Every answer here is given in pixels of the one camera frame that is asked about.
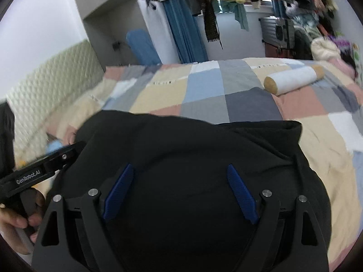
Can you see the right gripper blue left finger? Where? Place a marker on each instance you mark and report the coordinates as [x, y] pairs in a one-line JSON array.
[[114, 191]]

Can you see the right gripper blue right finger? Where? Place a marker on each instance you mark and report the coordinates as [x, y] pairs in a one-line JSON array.
[[244, 197]]

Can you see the large black jacket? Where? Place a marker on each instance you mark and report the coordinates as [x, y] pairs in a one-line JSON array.
[[180, 213]]

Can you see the person's left hand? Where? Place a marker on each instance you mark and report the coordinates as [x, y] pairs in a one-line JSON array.
[[10, 221]]

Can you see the light blue sheet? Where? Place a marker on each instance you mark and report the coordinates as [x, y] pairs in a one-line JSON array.
[[54, 145]]

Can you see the cream quilted headboard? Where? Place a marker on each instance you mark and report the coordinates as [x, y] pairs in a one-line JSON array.
[[49, 89]]

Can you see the patchwork checked quilt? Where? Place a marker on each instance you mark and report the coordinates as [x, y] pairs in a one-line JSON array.
[[330, 111]]

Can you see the white cylindrical bolster pillow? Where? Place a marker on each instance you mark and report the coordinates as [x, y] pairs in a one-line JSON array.
[[286, 81]]

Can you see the blue folded board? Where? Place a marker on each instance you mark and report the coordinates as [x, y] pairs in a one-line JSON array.
[[142, 47]]

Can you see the cream fluffy blanket pile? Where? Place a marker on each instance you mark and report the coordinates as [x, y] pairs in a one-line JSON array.
[[323, 49]]

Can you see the grey ribbed suitcase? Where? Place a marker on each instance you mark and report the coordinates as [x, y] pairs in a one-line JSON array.
[[278, 32]]

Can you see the blue window curtain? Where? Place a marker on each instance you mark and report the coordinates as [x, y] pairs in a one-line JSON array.
[[185, 31]]

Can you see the teal hanging scarf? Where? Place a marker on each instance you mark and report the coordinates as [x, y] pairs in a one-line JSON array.
[[225, 6]]

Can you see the brown plaid hanging coat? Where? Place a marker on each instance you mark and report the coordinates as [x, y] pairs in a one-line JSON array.
[[210, 21]]

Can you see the grey wall cabinet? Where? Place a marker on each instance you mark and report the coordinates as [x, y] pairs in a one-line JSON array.
[[107, 23]]

